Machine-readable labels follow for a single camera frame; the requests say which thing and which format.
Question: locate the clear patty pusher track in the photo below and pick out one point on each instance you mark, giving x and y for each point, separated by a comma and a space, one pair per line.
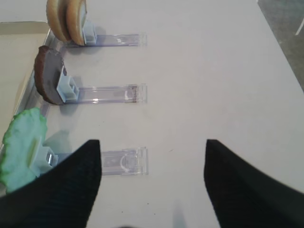
70, 93

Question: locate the clear bun pusher track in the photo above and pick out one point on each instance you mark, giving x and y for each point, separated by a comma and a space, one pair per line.
92, 39

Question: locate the upright meat patty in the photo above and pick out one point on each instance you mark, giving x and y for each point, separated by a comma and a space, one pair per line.
47, 67

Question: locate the sesame top bun upright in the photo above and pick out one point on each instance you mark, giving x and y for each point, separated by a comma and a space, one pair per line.
56, 18

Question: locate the clear lettuce pusher track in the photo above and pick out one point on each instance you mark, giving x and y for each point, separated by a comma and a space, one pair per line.
124, 162

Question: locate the upright green lettuce leaf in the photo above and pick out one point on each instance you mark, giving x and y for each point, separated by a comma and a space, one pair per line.
19, 141

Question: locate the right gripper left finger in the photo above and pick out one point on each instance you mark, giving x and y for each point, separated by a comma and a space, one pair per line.
61, 198

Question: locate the white rectangular tray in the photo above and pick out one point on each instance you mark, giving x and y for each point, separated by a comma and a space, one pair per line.
19, 42

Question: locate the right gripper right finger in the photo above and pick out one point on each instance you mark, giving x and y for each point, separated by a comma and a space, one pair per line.
244, 197

